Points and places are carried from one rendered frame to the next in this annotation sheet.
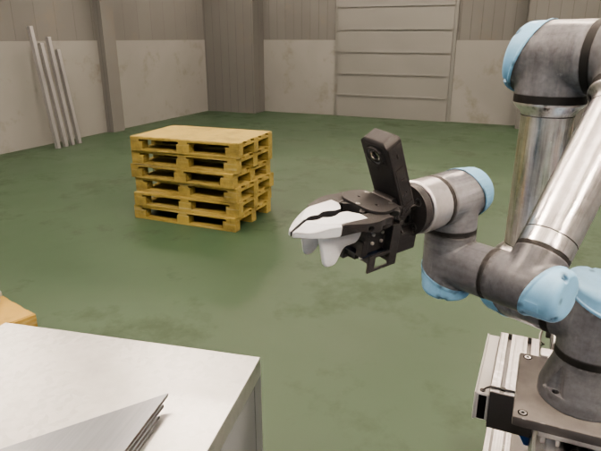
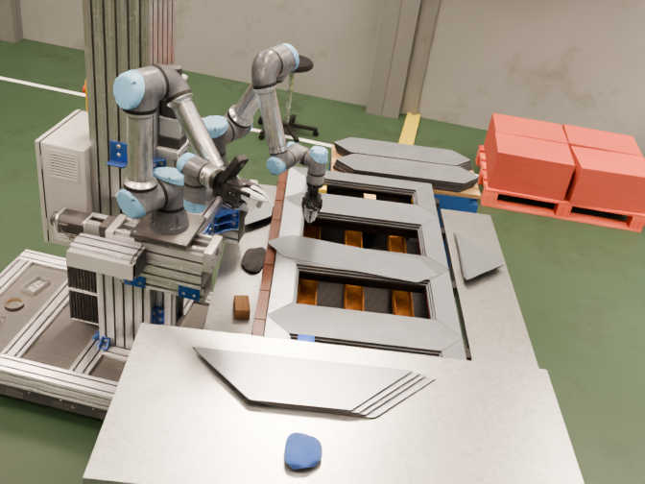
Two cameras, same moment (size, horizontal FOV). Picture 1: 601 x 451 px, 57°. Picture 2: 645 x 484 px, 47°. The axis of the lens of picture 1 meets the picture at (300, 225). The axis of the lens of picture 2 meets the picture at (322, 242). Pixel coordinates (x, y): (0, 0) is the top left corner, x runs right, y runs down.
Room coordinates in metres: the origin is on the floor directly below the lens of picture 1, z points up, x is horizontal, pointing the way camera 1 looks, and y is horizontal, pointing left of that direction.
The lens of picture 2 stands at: (0.95, 1.92, 2.57)
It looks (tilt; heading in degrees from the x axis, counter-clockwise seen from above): 33 degrees down; 253
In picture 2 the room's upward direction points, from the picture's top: 8 degrees clockwise
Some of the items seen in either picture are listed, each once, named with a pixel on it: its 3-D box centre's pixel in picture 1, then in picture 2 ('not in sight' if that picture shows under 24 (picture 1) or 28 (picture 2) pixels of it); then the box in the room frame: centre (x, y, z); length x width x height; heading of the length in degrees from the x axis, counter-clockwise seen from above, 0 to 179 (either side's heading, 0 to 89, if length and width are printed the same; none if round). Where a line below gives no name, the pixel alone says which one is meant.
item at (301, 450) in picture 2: not in sight; (303, 450); (0.54, 0.65, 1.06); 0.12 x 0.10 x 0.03; 79
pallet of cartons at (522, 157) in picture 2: not in sight; (561, 169); (-2.20, -2.57, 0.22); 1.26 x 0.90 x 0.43; 155
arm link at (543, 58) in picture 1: (539, 181); (140, 145); (0.95, -0.42, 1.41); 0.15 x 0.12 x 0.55; 40
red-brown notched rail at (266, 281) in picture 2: not in sight; (270, 257); (0.41, -0.62, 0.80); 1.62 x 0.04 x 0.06; 76
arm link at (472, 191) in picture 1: (453, 197); (195, 168); (0.78, -0.23, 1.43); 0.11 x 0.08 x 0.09; 130
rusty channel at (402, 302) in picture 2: not in sight; (400, 292); (-0.15, -0.48, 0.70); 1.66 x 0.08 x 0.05; 76
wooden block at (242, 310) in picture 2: not in sight; (241, 307); (0.56, -0.41, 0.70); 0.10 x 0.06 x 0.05; 87
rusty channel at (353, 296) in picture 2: not in sight; (353, 286); (0.05, -0.53, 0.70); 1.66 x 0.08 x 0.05; 76
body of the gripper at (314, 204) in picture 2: not in sight; (313, 195); (0.23, -0.73, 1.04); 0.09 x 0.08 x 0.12; 76
